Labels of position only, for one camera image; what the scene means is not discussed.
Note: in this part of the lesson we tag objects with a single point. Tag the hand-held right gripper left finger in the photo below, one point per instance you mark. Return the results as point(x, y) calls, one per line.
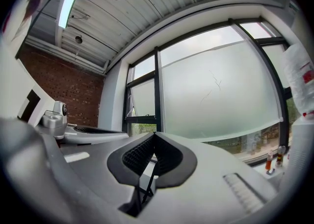
point(86, 174)

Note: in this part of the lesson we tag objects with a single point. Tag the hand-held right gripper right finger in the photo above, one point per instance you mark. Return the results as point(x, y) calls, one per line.
point(208, 169)

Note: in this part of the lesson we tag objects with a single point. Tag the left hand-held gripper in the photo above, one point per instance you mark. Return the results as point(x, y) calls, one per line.
point(52, 120)

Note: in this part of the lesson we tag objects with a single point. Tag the orange drink bottle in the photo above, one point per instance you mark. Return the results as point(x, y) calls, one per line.
point(269, 160)

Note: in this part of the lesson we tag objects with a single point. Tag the small blue box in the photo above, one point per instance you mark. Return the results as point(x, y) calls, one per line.
point(270, 171)

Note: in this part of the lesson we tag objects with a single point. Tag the black framed window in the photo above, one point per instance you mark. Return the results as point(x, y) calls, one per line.
point(208, 90)

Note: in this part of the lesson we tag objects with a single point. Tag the round ceiling sensor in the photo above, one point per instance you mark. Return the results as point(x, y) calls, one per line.
point(78, 39)

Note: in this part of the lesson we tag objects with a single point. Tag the white plastic bag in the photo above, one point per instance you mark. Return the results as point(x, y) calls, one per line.
point(300, 78)

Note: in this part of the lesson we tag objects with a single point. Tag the long ceiling light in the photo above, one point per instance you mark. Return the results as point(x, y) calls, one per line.
point(67, 7)

